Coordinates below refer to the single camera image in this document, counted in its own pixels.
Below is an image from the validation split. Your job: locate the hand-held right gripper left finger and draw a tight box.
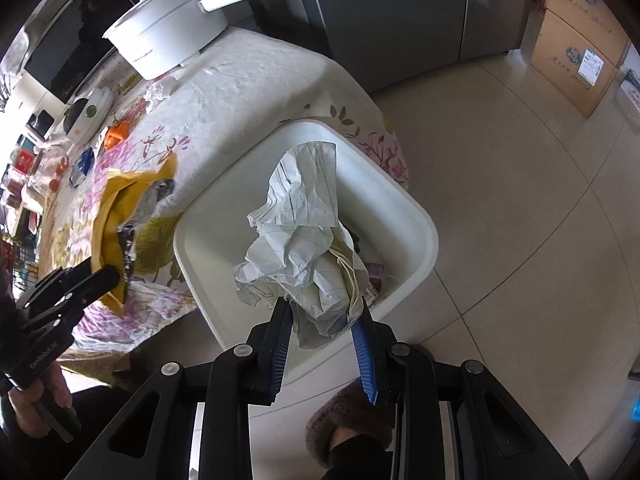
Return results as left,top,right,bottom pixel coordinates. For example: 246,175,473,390
65,300,293,480

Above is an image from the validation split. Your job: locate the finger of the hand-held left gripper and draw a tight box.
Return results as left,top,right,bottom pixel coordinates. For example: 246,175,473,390
50,266,122,313
27,259,96,297

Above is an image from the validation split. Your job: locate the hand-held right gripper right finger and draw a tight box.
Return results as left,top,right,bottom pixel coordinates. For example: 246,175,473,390
350,307,576,480

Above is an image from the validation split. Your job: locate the yellow snack bag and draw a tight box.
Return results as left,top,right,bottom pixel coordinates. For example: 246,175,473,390
92,152,178,306

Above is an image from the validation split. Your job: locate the white plastic bin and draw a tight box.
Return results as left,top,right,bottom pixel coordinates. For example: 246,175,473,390
172,119,440,418

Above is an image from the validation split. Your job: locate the white paper bag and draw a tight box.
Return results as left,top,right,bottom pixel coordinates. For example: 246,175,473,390
234,141,371,350

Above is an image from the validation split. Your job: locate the person's left hand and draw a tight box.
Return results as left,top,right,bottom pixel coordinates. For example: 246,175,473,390
2,360,76,441

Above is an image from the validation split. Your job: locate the brown fuzzy slipper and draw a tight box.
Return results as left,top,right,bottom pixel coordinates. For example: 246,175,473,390
305,380,401,466

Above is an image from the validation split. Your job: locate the person's black trouser leg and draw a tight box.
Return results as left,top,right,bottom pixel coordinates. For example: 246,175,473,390
320,432,396,480

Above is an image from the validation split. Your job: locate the blue and white wrapper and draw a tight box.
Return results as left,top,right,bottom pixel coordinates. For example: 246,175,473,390
67,146,96,188

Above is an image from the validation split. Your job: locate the clear glass jar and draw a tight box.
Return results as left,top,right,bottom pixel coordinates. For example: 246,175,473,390
30,145,67,186

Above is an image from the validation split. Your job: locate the dark green squash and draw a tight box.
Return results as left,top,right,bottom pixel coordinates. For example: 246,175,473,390
64,97,90,123

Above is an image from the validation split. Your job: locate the white bowl with green knobs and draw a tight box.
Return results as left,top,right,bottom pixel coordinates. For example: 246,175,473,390
62,87,116,143

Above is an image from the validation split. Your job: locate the cream air fryer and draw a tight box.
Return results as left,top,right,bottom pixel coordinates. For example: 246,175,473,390
0,72,68,143

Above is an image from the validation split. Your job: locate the crumpled white tissue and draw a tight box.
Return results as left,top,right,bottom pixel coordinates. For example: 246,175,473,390
145,77,178,103

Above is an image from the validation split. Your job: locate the black microwave oven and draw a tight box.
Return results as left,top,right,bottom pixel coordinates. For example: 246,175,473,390
22,0,186,103

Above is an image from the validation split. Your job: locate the floral tablecloth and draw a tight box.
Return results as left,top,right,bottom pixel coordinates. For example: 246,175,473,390
37,25,411,386

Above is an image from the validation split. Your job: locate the white electric cooking pot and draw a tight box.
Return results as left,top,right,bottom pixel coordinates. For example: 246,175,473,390
102,0,318,81

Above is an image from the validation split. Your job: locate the glass pot lid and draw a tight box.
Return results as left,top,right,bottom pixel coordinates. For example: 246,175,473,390
103,0,207,40

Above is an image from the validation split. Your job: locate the cardboard box with label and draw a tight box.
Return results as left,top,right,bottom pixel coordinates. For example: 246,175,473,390
530,10,630,120

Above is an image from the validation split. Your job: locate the grey refrigerator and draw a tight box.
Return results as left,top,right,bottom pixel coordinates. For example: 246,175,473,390
250,0,551,93

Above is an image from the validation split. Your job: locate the white shopping bag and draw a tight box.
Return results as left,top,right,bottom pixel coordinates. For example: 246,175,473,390
620,70,640,116

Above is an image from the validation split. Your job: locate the black wire rack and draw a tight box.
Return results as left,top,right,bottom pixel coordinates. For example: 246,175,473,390
0,230,46,301

